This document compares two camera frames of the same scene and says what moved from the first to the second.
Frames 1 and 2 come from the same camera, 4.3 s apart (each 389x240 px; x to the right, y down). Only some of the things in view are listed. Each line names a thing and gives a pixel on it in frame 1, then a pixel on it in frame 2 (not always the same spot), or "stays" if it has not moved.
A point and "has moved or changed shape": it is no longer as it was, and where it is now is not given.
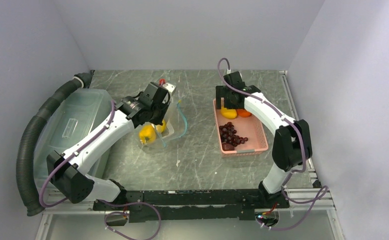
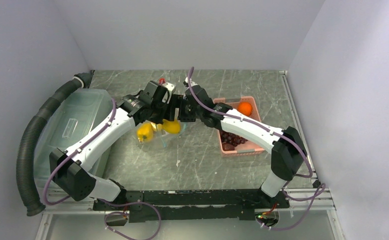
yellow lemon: (228, 113) has moved or changed shape
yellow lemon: (147, 133) stays
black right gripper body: (221, 91) -> (187, 112)
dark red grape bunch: (227, 135) stays
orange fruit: (243, 113) stays
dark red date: (227, 146) stays
